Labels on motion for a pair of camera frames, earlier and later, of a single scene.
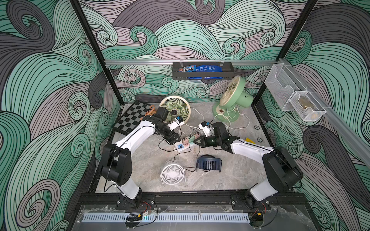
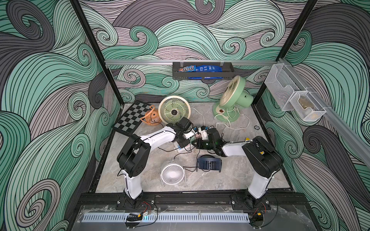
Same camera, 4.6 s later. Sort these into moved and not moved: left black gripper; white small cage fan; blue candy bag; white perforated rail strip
Moved: left black gripper
Not moved: blue candy bag; white small cage fan; white perforated rail strip
